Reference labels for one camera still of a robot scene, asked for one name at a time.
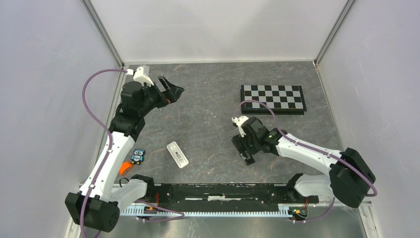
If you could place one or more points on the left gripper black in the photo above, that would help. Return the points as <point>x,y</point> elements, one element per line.
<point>173,92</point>

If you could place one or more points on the white slotted cable duct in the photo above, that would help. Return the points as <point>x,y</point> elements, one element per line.
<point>141,210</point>

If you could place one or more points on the black white chessboard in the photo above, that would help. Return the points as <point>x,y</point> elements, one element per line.
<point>281,99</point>

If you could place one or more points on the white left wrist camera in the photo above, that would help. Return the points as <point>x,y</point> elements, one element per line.
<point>141,75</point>

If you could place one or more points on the white remote control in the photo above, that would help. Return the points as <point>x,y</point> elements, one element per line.
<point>177,154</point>

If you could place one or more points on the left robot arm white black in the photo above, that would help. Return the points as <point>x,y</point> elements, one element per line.
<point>96,205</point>

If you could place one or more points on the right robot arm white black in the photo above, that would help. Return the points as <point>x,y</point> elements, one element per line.
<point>344,174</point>

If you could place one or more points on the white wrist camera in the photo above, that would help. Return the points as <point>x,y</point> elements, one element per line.
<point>141,75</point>
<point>239,121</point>

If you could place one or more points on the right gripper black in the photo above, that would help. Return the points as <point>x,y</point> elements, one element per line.
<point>239,142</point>

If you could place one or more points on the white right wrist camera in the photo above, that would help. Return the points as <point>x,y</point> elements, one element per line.
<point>239,121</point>

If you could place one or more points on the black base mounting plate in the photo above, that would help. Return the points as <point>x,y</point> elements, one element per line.
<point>225,197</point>

